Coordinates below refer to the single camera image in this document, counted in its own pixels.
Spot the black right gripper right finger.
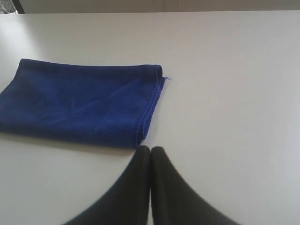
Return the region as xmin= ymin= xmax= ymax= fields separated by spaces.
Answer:
xmin=150 ymin=147 xmax=237 ymax=225

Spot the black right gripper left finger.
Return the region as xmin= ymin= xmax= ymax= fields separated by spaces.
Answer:
xmin=65 ymin=146 xmax=150 ymax=225

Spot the blue microfiber towel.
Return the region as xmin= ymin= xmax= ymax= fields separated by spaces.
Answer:
xmin=0 ymin=59 xmax=165 ymax=148

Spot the dark post at table edge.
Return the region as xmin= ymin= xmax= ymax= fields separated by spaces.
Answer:
xmin=0 ymin=0 xmax=25 ymax=15

